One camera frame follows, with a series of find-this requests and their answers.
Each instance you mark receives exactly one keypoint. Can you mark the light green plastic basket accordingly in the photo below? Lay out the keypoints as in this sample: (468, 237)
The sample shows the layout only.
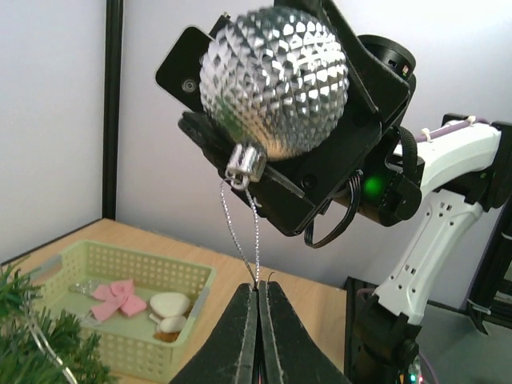
(128, 345)

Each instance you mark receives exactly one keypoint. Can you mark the silver star ornament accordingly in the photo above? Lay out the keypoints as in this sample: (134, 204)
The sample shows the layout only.
(85, 287)

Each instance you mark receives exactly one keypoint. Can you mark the clear led string lights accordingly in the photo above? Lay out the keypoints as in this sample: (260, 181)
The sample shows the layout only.
(42, 342)

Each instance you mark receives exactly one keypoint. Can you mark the black corner frame post right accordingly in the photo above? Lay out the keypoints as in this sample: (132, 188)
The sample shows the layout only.
(111, 105)

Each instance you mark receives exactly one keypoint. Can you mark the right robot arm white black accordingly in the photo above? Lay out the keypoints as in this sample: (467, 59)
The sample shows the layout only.
(465, 172)

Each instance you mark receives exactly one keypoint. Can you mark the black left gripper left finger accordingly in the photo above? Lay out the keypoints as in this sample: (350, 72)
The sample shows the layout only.
(229, 354)

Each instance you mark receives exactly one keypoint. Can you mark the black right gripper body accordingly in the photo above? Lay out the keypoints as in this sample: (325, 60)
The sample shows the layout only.
(368, 165)

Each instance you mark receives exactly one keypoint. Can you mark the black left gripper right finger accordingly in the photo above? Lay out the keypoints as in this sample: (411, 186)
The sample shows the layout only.
(289, 354)

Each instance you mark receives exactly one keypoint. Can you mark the pink bow ornament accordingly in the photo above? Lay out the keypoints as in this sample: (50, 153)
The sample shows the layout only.
(117, 296)

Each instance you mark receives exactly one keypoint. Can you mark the small green christmas tree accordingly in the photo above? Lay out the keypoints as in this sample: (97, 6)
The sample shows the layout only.
(21, 360)

